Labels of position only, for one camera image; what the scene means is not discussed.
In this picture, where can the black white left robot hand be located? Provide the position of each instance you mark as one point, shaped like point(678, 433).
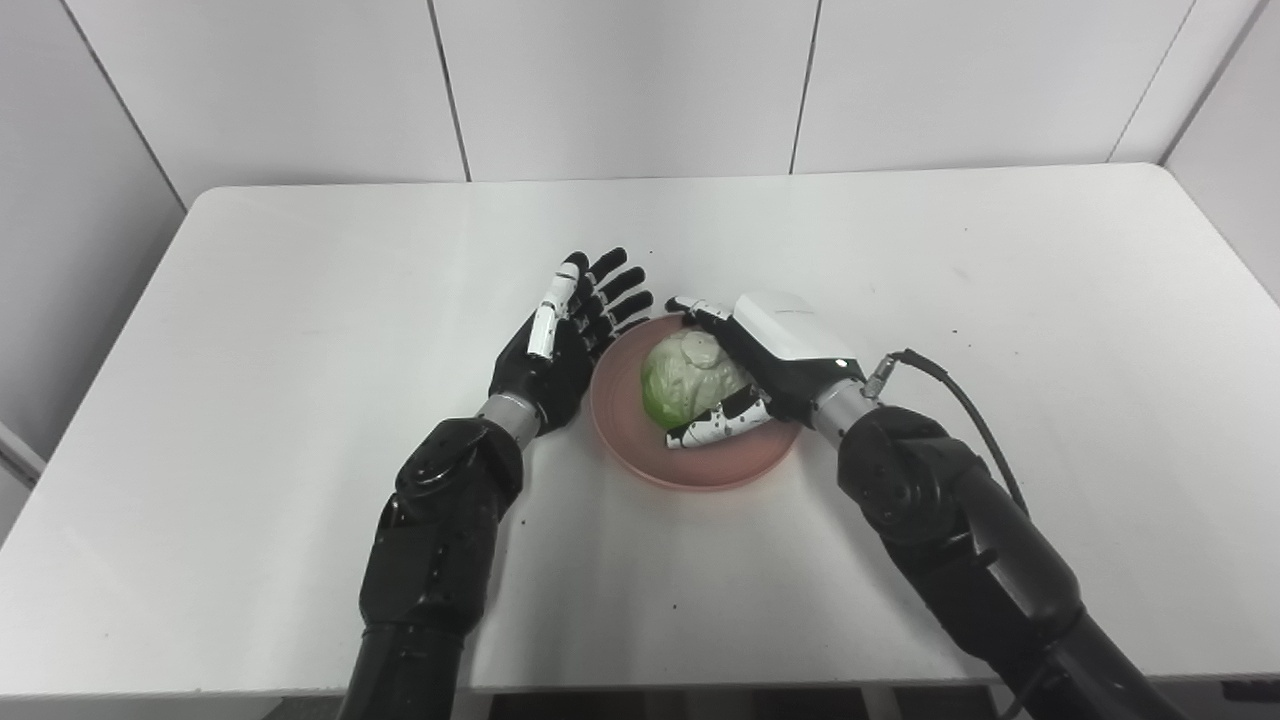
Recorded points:
point(545, 380)

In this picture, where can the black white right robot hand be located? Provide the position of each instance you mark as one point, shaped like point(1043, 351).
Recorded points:
point(790, 350)

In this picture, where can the green white toy cabbage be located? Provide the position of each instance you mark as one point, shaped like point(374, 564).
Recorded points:
point(690, 380)

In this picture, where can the pink round plate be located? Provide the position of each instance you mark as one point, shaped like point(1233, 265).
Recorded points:
point(720, 462)

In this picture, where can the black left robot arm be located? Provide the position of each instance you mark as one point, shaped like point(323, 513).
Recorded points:
point(440, 540)

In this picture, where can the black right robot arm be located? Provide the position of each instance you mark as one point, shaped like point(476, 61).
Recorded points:
point(960, 520)

